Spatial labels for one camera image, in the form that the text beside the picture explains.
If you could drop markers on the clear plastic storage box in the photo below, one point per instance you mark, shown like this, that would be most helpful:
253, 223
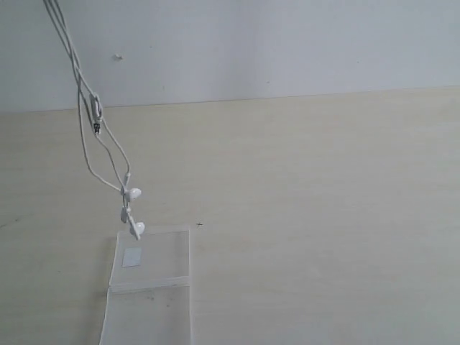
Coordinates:
148, 297

